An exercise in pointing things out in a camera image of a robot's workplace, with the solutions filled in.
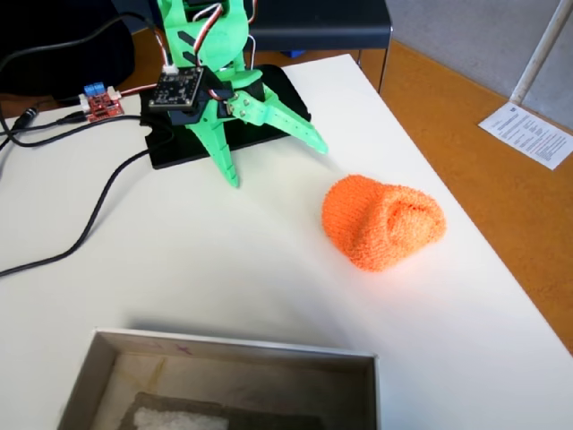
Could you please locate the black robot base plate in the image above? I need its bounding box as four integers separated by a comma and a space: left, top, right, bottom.
140, 64, 312, 171

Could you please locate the black camera circuit board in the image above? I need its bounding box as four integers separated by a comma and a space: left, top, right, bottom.
147, 66, 208, 112

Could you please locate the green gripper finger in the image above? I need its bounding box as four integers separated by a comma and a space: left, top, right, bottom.
184, 119, 242, 189
227, 88, 329, 156

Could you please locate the black power cable with barrel plug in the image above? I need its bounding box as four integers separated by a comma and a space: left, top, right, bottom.
0, 100, 57, 138

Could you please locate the white pole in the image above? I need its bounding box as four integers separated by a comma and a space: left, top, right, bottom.
509, 0, 573, 107

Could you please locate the red white black servo wire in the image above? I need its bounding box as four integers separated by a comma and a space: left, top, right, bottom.
150, 3, 259, 102

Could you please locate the printed paper sheet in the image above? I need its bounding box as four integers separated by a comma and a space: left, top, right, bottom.
477, 101, 573, 171

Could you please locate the red controller circuit board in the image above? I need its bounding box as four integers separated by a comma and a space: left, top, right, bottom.
79, 82, 124, 124

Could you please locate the red white board wire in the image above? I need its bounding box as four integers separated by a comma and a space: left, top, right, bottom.
109, 82, 158, 100

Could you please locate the fluffy red towel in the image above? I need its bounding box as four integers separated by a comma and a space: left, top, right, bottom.
321, 173, 448, 275

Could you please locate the green gripper body with servo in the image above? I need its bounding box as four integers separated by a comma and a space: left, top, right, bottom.
167, 15, 266, 132

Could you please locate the black usb cable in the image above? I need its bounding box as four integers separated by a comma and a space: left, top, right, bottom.
0, 113, 143, 149

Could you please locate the metal tray box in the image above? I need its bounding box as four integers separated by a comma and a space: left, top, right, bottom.
56, 327, 382, 430

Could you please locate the dark chair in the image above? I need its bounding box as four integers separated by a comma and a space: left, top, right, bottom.
248, 0, 393, 93

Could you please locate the white cloth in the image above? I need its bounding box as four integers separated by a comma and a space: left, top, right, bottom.
131, 404, 230, 430

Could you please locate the grey felt pad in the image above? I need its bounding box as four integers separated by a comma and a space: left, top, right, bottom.
117, 391, 324, 430

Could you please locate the long black camera cable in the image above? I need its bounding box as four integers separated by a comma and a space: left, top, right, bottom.
0, 125, 176, 278

